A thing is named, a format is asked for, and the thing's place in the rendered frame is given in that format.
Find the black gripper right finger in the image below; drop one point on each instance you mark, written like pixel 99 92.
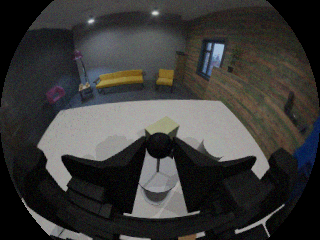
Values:
pixel 199 175

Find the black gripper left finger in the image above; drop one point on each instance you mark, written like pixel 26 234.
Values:
pixel 120 174

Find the small brown block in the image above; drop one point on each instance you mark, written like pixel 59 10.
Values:
pixel 189 237

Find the grey cylinder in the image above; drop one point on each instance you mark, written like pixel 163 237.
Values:
pixel 213 146
pixel 67 177

